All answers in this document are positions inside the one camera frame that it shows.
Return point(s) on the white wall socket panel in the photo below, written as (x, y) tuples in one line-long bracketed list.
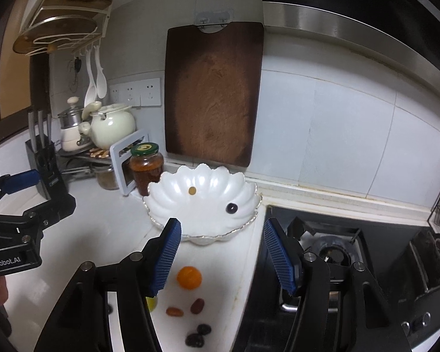
[(140, 93)]

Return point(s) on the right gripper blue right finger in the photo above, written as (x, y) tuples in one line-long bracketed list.
[(285, 252)]

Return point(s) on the white wall shelf rack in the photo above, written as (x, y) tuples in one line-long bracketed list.
[(64, 24)]

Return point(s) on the dark wooden cutting board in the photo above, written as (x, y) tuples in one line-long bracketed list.
[(211, 91)]

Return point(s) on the steel range hood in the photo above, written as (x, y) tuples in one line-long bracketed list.
[(402, 33)]

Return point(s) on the white hanging spoon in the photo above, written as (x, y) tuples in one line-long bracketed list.
[(91, 92)]

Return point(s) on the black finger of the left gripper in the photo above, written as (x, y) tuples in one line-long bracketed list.
[(50, 212)]

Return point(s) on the gas stove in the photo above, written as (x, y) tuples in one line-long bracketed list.
[(366, 286)]

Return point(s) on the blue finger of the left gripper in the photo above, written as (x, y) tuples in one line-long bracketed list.
[(20, 181)]

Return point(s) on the black knife block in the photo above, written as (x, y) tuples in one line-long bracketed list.
[(42, 156)]

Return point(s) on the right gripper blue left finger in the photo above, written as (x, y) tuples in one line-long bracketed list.
[(161, 254)]

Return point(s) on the small glass jar brown contents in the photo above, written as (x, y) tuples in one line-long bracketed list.
[(105, 176)]

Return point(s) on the green plum fruit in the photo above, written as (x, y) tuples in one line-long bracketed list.
[(152, 303)]

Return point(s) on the metal corner shelf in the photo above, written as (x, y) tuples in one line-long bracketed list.
[(78, 165)]

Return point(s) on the small white steamer pot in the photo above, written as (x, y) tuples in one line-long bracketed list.
[(70, 119)]

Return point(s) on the white slotted rack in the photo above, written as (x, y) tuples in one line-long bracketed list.
[(120, 153)]

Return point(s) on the glass jar green lid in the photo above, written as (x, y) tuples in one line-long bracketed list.
[(146, 163)]

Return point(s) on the cream ceramic pot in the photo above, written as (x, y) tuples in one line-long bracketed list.
[(106, 125)]

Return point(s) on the white hanging rice paddle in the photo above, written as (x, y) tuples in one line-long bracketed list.
[(101, 81)]

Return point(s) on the dark grape in bowl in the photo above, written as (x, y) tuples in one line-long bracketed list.
[(231, 208)]

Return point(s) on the white scalloped fruit bowl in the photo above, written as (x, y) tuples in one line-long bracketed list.
[(203, 216)]

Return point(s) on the red-brown jujube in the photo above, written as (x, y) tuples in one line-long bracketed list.
[(197, 306)]

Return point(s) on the orange-brown date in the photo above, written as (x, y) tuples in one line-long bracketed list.
[(174, 312)]

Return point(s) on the wooden trivet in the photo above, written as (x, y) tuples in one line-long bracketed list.
[(98, 153)]

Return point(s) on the small orange tangerine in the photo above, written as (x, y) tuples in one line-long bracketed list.
[(189, 278)]

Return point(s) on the small tan longan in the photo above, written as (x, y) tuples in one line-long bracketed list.
[(192, 190)]

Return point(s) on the dark grape pair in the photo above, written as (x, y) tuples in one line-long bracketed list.
[(195, 340)]

